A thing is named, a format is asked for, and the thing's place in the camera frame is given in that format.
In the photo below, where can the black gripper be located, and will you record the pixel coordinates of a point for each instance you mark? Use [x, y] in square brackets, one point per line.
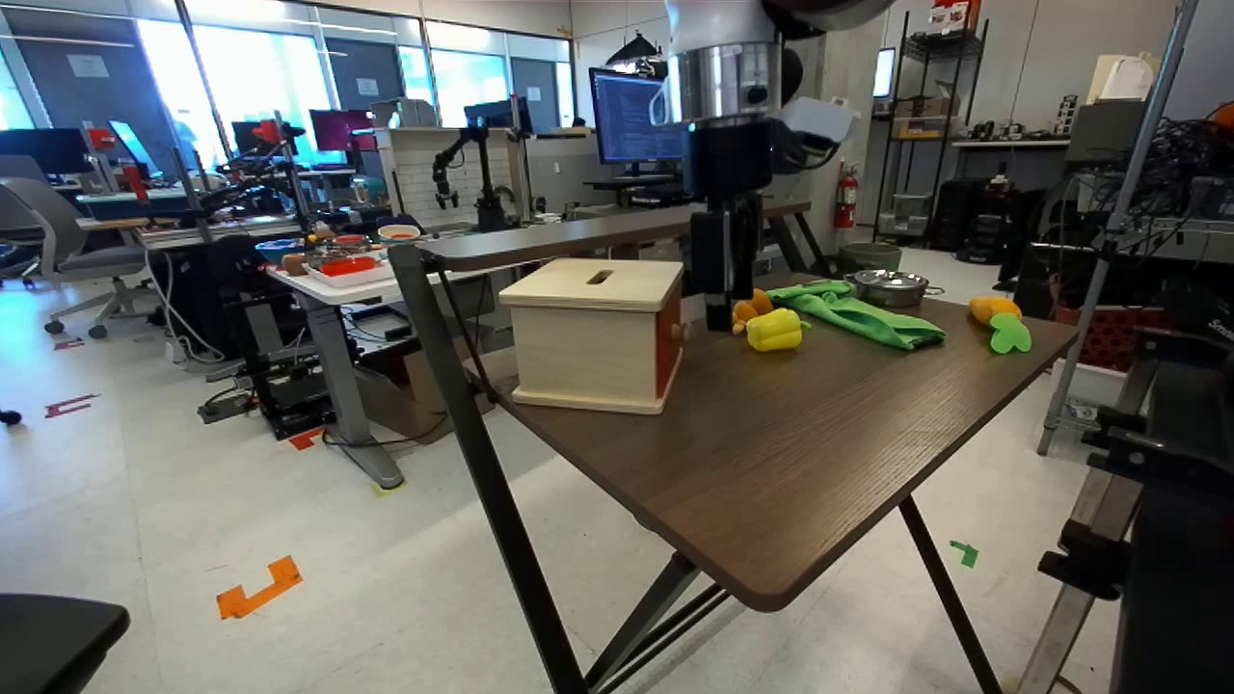
[734, 157]

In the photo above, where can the orange drawer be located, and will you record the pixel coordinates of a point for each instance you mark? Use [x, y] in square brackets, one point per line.
[670, 347]

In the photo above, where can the black background robot arm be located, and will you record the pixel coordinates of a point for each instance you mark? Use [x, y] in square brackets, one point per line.
[489, 178]

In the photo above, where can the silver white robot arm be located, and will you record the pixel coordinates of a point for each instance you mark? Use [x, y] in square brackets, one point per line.
[725, 78]

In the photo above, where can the small orange toy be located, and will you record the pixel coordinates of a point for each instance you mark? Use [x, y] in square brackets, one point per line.
[747, 311]

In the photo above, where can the yellow pepper toy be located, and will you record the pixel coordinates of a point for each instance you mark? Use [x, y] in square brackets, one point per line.
[778, 329]

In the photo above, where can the red fire extinguisher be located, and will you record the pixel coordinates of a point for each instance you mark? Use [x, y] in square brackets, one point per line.
[847, 196]

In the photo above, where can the long grey desk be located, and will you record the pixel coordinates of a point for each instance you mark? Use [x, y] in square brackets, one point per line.
[579, 235]

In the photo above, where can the green cloth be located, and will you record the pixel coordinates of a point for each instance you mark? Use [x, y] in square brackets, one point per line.
[860, 318]

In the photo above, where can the blue screen monitor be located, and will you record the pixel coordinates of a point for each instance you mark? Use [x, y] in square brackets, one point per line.
[637, 118]

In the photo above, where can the cream wooden box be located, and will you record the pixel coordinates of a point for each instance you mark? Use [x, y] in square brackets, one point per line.
[579, 333]

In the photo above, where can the small metal pot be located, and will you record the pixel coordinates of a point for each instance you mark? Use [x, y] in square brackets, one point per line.
[888, 288]

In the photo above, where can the metal shelf rack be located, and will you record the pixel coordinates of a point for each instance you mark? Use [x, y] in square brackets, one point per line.
[926, 130]

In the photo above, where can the orange carrot toy green leaves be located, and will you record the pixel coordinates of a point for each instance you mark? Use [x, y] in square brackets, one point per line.
[998, 313]

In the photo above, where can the dark brown folding table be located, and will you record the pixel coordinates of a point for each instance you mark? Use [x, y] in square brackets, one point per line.
[477, 447]

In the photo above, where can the red tray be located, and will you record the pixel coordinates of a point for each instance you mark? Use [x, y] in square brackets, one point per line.
[347, 268]

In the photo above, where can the grey tripod pole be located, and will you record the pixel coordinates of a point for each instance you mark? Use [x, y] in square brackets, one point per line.
[1119, 214]

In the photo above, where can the white desk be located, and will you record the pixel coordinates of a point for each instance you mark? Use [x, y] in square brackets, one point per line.
[340, 371]

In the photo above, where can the purple screen monitor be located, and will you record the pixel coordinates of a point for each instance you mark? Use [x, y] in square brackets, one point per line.
[340, 130]

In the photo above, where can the grey office chair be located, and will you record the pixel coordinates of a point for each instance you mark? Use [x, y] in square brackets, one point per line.
[58, 235]

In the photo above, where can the black seat corner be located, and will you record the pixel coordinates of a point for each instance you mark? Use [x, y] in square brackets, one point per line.
[52, 640]

